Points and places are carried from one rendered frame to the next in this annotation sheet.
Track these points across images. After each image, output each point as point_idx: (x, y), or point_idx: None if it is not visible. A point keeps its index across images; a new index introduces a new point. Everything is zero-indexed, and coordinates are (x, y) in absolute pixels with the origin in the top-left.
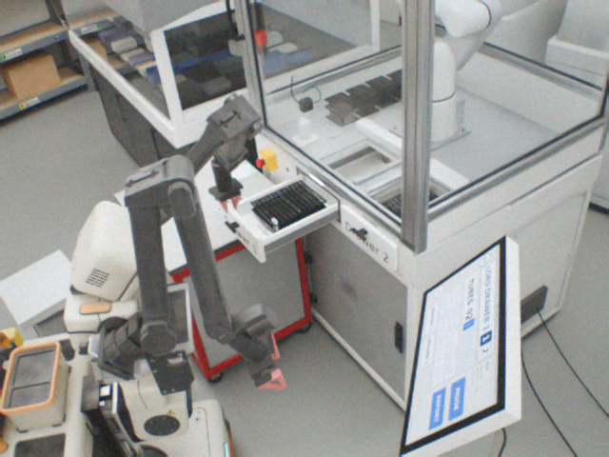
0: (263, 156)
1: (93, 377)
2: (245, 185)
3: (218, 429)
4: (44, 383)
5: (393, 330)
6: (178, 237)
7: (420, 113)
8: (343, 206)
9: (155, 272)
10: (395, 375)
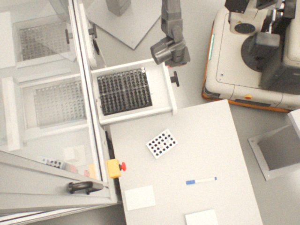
0: (118, 166)
1: (288, 15)
2: (140, 178)
3: (211, 66)
4: None
5: (96, 52)
6: (213, 133)
7: None
8: (91, 56)
9: None
10: (103, 67)
